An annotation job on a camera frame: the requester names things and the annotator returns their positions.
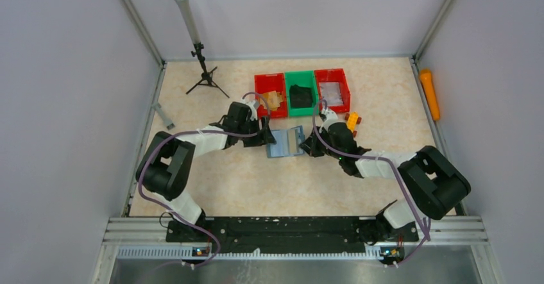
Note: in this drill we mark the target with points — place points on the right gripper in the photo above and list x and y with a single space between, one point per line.
315 147

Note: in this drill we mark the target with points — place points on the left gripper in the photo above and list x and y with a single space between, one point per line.
262 136

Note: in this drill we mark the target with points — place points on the blue card holder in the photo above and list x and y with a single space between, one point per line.
287 143

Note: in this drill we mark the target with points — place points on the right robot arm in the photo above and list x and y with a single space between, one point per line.
431 185

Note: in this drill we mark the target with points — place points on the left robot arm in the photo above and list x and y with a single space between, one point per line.
162 175

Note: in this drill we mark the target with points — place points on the black cards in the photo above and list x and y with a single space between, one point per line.
301 97

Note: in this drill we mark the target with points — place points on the silver cards in bin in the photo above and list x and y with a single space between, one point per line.
331 93

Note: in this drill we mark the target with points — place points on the yellow toy block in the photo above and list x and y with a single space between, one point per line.
352 120

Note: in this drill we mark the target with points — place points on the left red bin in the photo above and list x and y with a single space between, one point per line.
268 82

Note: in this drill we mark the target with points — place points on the red bin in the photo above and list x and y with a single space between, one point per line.
268 82
335 75

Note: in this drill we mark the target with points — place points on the right red bin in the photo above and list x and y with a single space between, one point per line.
335 75

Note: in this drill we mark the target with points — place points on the green bin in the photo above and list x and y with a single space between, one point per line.
305 79

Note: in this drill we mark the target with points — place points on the grey small tool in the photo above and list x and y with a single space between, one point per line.
169 124

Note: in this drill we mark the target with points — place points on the orange flashlight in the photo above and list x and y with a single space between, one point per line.
426 80

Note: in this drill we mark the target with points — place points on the black tripod with grey tube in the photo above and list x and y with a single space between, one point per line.
206 75

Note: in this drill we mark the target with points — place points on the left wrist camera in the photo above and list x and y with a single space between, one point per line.
253 106

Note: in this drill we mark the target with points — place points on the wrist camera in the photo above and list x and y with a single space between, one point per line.
253 106
328 117

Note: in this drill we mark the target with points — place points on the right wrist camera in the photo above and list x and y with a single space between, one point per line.
328 117

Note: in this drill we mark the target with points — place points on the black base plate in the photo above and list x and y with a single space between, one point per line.
292 235

